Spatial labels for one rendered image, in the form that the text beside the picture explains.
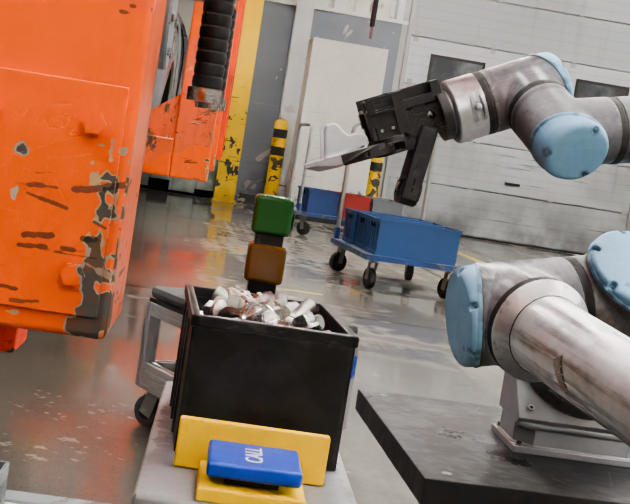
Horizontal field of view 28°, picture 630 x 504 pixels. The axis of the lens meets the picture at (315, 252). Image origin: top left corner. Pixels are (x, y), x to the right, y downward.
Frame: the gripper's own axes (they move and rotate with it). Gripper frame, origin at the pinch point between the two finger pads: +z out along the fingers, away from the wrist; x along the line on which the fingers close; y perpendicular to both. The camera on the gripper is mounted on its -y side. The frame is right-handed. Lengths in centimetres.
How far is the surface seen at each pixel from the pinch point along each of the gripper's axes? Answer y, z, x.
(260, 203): 1.6, 12.1, 44.2
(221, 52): 17.9, 9.8, 24.0
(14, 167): 12, 33, 62
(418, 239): -94, -115, -523
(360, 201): -106, -150, -903
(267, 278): -6.0, 13.6, 44.3
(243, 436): -13, 21, 74
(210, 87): 14.4, 12.3, 24.3
